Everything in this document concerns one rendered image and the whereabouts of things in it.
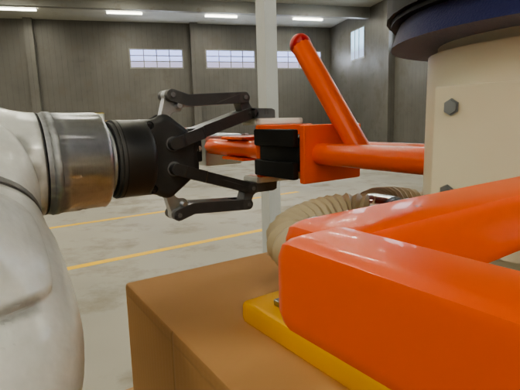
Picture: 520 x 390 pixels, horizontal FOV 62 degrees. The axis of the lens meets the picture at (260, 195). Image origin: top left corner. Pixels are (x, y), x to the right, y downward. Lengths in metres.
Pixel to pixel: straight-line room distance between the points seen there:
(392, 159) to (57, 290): 0.26
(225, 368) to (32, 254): 0.14
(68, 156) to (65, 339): 0.18
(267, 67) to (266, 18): 0.37
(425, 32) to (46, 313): 0.25
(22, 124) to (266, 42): 3.29
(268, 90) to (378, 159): 3.21
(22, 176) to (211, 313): 0.18
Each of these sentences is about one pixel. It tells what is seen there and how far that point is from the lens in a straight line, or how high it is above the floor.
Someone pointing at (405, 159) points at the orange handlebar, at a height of 1.20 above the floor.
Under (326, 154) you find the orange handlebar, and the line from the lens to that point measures 0.42.
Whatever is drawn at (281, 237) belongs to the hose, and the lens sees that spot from 0.36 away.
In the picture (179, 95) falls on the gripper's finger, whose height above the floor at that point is 1.26.
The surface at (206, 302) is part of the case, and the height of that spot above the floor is 1.07.
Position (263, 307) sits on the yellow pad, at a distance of 0.35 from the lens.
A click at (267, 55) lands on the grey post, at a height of 1.76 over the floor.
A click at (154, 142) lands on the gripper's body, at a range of 0.42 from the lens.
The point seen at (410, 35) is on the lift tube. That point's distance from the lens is 0.28.
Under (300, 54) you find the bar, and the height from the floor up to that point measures 1.30.
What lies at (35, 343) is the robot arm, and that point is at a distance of 0.24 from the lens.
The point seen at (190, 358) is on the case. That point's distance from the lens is 0.34.
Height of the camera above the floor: 1.23
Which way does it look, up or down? 9 degrees down
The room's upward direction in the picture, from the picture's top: 2 degrees counter-clockwise
